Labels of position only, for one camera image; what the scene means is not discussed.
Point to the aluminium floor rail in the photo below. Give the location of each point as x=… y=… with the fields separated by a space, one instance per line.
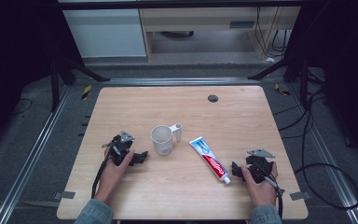
x=329 y=155
x=180 y=81
x=28 y=161

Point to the toothpaste tube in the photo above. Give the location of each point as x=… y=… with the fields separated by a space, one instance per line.
x=209 y=158

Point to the person's right hand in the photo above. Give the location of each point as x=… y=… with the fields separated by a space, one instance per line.
x=261 y=189

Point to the person's left hand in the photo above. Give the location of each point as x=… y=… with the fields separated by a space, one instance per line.
x=112 y=177

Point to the black metal stand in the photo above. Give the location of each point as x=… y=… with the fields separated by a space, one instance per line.
x=303 y=77
x=55 y=84

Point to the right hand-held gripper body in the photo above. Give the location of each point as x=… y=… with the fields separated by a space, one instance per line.
x=258 y=165

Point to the yellow black tape strip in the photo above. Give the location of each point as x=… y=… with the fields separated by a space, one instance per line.
x=86 y=91
x=281 y=90

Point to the light wooden desk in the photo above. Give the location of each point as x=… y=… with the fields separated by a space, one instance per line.
x=199 y=19

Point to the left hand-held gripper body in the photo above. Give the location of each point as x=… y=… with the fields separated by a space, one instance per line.
x=121 y=149

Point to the round grey table grommet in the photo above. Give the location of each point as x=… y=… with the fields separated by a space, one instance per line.
x=213 y=98

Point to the white cabinet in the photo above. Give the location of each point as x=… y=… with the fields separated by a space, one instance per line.
x=105 y=32

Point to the grey tape piece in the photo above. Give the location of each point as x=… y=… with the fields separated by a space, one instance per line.
x=300 y=195
x=65 y=195

